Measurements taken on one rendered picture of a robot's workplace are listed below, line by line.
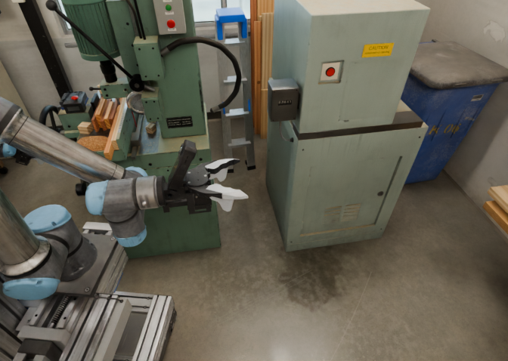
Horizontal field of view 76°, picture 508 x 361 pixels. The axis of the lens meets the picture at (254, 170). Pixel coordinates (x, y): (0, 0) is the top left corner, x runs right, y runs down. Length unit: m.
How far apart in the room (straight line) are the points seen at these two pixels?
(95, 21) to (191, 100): 0.48
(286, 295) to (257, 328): 0.25
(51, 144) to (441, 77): 1.86
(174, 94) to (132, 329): 1.09
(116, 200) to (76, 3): 0.90
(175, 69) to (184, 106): 0.18
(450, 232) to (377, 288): 0.72
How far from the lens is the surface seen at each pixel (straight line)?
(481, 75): 2.26
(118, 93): 1.66
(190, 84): 1.52
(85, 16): 1.50
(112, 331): 1.19
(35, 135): 0.87
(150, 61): 1.39
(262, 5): 2.71
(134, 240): 0.87
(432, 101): 2.18
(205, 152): 1.58
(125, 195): 0.76
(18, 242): 0.93
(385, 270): 2.20
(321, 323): 1.94
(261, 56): 2.68
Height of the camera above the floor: 1.75
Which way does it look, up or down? 42 degrees down
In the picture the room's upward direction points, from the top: straight up
